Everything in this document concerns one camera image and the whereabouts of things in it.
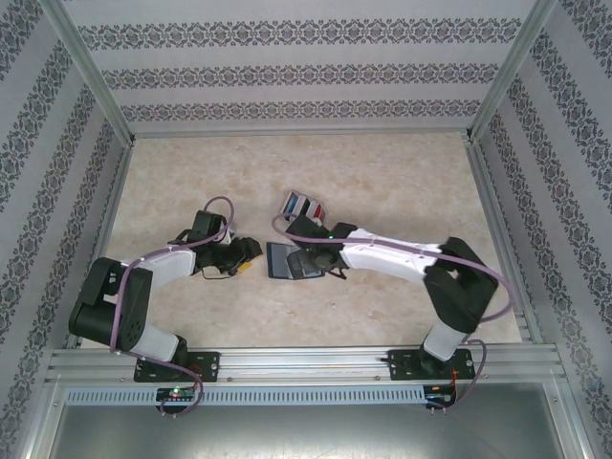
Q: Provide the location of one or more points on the dark blue card holder wallet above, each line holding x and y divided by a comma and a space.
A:
277, 260

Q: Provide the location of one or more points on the clear acrylic card stand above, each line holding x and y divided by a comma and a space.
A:
308, 201

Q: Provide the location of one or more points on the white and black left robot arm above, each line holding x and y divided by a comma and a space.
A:
162, 268

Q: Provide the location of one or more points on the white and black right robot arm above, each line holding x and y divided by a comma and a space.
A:
387, 255

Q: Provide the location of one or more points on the circuit board with green light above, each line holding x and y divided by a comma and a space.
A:
174, 394

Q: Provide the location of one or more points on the grey sheet metal tray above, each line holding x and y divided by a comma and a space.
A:
306, 435

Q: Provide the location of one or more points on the small circuit board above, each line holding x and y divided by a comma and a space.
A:
440, 399

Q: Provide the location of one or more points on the aluminium mounting rail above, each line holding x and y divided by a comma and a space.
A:
306, 363

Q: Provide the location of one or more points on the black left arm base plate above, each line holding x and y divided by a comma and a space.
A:
208, 365

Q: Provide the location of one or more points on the aluminium frame side rail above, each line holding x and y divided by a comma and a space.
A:
497, 215
102, 229

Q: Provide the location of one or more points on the aluminium frame crossbar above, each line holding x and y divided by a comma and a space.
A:
301, 132

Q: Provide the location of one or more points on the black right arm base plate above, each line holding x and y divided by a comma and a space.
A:
401, 365

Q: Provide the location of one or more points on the aluminium frame post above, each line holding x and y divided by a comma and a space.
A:
86, 67
511, 67

